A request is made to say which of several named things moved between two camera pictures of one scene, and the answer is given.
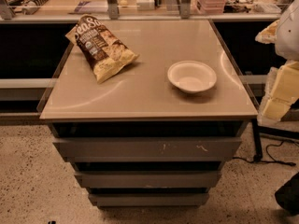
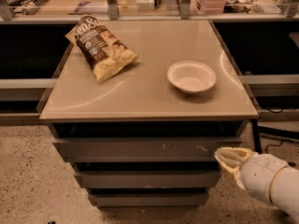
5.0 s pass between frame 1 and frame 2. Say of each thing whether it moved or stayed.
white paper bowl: stayed
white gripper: moved
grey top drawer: stayed
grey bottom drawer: stayed
